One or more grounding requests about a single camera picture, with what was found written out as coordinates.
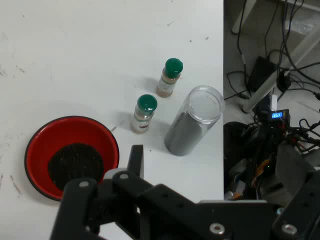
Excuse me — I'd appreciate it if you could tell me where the black wired electronics base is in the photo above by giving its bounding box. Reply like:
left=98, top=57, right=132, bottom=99
left=223, top=119, right=320, bottom=201

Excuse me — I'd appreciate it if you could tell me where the thick white frame tube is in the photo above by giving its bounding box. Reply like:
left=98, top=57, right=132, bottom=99
left=241, top=32, right=320, bottom=113

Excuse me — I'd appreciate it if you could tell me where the black hanging cable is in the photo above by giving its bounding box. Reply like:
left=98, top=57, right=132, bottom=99
left=236, top=0, right=252, bottom=99

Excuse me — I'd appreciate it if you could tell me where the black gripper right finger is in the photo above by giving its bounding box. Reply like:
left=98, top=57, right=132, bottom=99
left=271, top=170, right=320, bottom=240

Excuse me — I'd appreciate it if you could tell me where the meter with blue display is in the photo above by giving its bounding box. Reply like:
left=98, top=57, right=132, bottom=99
left=271, top=109, right=290, bottom=123

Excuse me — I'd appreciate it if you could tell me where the green-capped spice bottle, green label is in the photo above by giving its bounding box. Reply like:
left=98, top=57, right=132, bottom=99
left=156, top=57, right=184, bottom=98

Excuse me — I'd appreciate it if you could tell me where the clear plastic jar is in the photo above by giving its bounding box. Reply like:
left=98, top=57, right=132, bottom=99
left=164, top=85, right=225, bottom=157

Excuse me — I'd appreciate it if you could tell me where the green-capped spice bottle, dark picture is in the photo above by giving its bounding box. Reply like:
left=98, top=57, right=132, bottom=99
left=131, top=94, right=158, bottom=135

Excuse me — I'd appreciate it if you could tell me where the red bowl with black rim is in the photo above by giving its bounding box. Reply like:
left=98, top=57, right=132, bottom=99
left=24, top=115, right=120, bottom=202

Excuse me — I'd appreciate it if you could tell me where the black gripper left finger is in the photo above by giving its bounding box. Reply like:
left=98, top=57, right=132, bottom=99
left=48, top=144, right=213, bottom=240

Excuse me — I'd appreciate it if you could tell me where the black plug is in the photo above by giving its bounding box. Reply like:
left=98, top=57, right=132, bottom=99
left=276, top=70, right=292, bottom=93

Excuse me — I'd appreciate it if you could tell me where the thin white frame tube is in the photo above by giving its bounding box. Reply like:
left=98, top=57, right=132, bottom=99
left=231, top=0, right=258, bottom=35

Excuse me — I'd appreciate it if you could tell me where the black power brick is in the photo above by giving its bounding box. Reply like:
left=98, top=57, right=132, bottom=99
left=246, top=56, right=278, bottom=92

